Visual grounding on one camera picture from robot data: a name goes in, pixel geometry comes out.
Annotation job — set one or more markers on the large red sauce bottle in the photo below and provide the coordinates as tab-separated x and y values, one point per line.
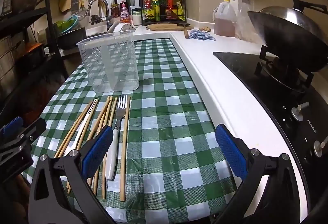
171	6

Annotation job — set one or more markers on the yellow seasoning packet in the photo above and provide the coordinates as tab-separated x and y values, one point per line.
180	10

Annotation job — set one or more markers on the clear plastic bag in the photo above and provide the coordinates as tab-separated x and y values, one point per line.
246	26

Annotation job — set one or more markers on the oil jug with yellow cap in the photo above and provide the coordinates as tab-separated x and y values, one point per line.
225	18

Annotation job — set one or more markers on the round wooden cutting board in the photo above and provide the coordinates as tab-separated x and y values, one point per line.
164	27

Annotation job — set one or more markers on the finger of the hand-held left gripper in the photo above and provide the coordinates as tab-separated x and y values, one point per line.
34	127
11	126

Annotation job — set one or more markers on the hanging wooden board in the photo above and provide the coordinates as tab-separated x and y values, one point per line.
64	2

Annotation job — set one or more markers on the blue colander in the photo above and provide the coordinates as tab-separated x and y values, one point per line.
73	21

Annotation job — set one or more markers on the chrome faucet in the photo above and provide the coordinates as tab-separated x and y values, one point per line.
93	2

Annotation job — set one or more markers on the clear plastic utensil holder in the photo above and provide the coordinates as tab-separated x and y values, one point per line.
110	65

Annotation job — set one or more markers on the piece of ginger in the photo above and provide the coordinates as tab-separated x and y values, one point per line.
205	29

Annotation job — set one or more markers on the mesh strainer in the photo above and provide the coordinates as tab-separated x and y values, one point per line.
81	13

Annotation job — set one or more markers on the orange pot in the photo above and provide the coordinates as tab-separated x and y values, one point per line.
34	48

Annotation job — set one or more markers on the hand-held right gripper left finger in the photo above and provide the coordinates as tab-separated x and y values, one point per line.
98	152

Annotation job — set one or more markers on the yellow green bottle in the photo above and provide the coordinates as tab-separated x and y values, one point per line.
155	8

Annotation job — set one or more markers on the silver stove knob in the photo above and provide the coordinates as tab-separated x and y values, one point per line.
297	113
319	148

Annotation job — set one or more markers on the green checkered tablecloth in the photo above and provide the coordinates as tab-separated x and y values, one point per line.
166	111

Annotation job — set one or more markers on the white strainer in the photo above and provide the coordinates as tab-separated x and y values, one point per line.
124	27

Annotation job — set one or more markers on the black glass gas stove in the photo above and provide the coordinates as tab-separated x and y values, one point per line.
243	65

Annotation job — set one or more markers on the dark scrubber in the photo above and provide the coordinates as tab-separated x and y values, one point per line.
96	18

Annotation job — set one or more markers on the pink dish soap bottle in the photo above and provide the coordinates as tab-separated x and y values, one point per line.
124	10

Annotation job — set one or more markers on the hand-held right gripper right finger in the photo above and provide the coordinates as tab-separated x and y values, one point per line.
230	154

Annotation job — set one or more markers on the metal kettle on stove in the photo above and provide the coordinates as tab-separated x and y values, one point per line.
287	34

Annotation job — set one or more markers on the blue rag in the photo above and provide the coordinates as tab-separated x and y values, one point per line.
201	35

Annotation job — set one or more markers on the red jar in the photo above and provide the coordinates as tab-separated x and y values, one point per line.
114	10

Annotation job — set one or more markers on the red label sauce bottle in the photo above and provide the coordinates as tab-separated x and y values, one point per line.
147	8

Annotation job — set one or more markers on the dark sauce bottle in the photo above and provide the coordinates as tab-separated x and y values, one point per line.
162	7

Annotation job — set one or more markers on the black dish rack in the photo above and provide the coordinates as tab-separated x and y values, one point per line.
51	34

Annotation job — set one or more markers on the green colander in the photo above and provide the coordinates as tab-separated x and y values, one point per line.
60	26

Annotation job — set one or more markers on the bunch of wooden chopsticks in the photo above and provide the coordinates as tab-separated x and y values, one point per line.
125	149

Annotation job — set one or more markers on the metal grater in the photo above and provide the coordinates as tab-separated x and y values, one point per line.
74	3

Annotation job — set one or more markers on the white canister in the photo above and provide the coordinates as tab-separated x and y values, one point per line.
137	18

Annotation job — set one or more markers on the black cooking pot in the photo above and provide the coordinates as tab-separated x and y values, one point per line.
73	38

